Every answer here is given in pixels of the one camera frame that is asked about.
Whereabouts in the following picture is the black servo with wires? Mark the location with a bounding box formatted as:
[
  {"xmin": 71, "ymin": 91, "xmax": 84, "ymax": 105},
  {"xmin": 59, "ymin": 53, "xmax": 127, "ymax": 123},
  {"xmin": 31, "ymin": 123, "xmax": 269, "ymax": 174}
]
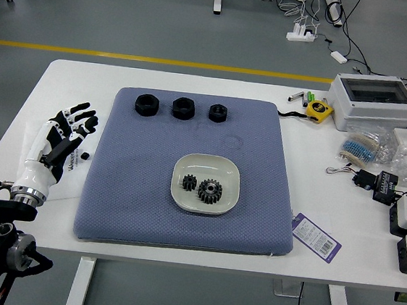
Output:
[{"xmin": 324, "ymin": 163, "xmax": 377, "ymax": 192}]

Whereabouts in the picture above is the small black hex nut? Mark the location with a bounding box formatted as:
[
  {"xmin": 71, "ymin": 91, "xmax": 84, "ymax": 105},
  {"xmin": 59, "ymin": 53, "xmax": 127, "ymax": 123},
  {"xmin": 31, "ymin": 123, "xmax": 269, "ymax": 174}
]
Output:
[{"xmin": 207, "ymin": 102, "xmax": 230, "ymax": 125}]

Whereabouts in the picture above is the large black hex nut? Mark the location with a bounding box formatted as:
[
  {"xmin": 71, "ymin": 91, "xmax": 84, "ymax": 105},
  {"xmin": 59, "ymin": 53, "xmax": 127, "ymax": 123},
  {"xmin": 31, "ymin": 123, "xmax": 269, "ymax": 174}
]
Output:
[
  {"xmin": 170, "ymin": 96, "xmax": 198, "ymax": 122},
  {"xmin": 133, "ymin": 93, "xmax": 161, "ymax": 119}
]

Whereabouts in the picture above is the bag of blue resistors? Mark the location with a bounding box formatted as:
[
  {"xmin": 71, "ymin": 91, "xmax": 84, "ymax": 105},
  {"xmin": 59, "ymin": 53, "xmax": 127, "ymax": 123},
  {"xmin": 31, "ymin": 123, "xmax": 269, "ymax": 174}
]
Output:
[{"xmin": 336, "ymin": 122, "xmax": 398, "ymax": 172}]

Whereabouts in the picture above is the blue-grey quilted mat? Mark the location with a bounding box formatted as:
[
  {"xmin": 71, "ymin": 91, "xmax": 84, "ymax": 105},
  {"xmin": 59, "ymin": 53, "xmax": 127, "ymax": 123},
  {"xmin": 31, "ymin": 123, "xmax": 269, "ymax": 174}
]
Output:
[{"xmin": 71, "ymin": 81, "xmax": 310, "ymax": 264}]

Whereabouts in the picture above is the grey enclosure with clear lid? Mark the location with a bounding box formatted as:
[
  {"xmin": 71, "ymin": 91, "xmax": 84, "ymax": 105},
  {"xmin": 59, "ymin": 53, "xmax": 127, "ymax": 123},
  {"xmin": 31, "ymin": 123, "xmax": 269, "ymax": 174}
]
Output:
[{"xmin": 324, "ymin": 70, "xmax": 407, "ymax": 139}]

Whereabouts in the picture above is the big black gear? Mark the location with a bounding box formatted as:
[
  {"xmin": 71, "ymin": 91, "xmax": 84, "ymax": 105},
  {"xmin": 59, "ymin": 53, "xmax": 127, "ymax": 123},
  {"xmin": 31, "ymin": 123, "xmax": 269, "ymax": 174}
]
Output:
[{"xmin": 196, "ymin": 177, "xmax": 225, "ymax": 206}]

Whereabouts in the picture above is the grey metal bracket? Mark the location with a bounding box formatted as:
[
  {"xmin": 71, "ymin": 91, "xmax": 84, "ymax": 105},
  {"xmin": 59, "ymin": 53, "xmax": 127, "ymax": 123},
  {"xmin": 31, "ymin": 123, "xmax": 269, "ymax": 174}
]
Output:
[{"xmin": 271, "ymin": 278, "xmax": 303, "ymax": 299}]

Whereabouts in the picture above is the white square dish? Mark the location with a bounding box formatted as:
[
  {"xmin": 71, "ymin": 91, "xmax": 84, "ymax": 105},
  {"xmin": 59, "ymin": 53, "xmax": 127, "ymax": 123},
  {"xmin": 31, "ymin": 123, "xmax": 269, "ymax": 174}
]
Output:
[{"xmin": 167, "ymin": 149, "xmax": 244, "ymax": 217}]

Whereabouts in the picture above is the white power adapter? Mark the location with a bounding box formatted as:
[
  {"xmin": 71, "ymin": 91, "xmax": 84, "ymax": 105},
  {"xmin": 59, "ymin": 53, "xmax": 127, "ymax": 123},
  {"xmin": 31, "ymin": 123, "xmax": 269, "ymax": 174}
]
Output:
[{"xmin": 329, "ymin": 50, "xmax": 350, "ymax": 65}]

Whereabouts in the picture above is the white cable bundle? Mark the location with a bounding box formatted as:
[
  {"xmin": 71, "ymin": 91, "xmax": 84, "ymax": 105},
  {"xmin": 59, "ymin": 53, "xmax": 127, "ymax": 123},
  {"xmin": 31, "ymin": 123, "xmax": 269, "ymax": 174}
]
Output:
[{"xmin": 273, "ymin": 0, "xmax": 324, "ymax": 30}]

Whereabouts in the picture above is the white power strip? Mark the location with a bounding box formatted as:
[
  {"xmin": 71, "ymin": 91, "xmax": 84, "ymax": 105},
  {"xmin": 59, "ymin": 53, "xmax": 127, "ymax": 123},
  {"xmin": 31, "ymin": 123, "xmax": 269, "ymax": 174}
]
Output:
[{"xmin": 285, "ymin": 21, "xmax": 318, "ymax": 44}]

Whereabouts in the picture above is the yellow tape measure with strap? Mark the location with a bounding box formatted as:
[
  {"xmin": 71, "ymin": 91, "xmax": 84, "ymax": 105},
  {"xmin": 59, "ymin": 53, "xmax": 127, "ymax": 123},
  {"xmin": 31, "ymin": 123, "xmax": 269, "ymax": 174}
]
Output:
[{"xmin": 275, "ymin": 96, "xmax": 335, "ymax": 126}]

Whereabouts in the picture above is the black electronics module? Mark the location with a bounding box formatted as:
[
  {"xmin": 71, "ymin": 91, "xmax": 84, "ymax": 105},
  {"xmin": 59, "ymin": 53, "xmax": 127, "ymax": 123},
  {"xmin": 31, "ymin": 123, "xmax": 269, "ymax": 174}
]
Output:
[{"xmin": 371, "ymin": 169, "xmax": 402, "ymax": 207}]

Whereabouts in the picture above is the black floor cable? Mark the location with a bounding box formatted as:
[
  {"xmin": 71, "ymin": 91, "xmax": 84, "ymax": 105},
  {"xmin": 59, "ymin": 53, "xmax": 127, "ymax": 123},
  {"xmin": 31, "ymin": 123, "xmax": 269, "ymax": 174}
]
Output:
[{"xmin": 318, "ymin": 0, "xmax": 407, "ymax": 94}]

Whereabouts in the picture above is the purple white tag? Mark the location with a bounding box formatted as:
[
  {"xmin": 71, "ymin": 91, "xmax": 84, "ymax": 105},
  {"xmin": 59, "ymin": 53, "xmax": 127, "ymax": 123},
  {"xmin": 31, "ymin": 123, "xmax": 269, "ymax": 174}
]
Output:
[{"xmin": 286, "ymin": 212, "xmax": 346, "ymax": 265}]

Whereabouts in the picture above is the small black gear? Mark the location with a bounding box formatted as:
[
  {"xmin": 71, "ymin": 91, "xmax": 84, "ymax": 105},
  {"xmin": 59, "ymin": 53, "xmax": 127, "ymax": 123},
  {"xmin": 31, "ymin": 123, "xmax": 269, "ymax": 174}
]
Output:
[{"xmin": 180, "ymin": 173, "xmax": 199, "ymax": 193}]

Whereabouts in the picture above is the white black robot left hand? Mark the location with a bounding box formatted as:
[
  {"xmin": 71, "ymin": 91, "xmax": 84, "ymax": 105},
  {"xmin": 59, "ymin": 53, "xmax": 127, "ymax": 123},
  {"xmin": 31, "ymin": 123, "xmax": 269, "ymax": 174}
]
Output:
[{"xmin": 12, "ymin": 95, "xmax": 101, "ymax": 200}]

